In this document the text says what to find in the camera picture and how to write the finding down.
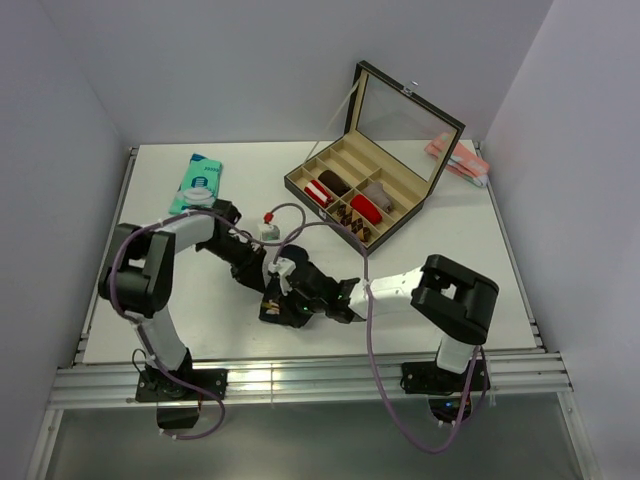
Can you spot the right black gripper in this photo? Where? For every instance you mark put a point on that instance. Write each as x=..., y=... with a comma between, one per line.
x=291, y=292

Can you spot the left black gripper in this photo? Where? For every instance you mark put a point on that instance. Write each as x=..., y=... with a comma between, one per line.
x=250, y=271

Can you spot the navy patterned sock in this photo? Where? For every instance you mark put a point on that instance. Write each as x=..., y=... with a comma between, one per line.
x=280, y=304

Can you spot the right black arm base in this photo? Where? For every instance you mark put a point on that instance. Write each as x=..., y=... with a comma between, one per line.
x=444, y=388

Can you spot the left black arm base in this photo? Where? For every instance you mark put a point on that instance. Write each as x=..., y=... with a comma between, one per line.
x=184, y=384

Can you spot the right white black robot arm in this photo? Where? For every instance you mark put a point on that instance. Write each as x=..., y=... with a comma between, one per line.
x=455, y=299

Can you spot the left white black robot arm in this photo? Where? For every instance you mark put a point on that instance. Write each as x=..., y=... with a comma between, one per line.
x=138, y=272

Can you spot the brown argyle rolled sock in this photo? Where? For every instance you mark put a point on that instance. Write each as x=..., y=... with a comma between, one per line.
x=350, y=219

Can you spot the mint green sock pair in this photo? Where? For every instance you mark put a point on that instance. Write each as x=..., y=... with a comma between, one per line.
x=199, y=186

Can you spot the red white striped rolled sock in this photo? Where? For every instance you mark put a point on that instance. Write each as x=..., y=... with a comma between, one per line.
x=318, y=193

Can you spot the grey rolled sock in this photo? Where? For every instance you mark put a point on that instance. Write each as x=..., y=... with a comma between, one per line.
x=375, y=193

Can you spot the black compartment storage box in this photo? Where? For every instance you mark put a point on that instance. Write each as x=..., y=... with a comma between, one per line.
x=387, y=126

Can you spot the pink sock pair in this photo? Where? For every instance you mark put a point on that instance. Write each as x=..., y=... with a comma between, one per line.
x=462, y=162

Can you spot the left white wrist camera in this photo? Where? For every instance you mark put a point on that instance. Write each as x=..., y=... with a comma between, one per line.
x=268, y=232

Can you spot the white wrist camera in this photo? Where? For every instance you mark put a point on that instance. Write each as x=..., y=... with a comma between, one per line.
x=268, y=232
x=282, y=267

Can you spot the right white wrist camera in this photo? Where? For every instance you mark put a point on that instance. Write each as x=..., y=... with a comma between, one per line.
x=282, y=267

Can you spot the aluminium frame rail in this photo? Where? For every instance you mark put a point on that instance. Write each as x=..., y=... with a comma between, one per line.
x=295, y=381

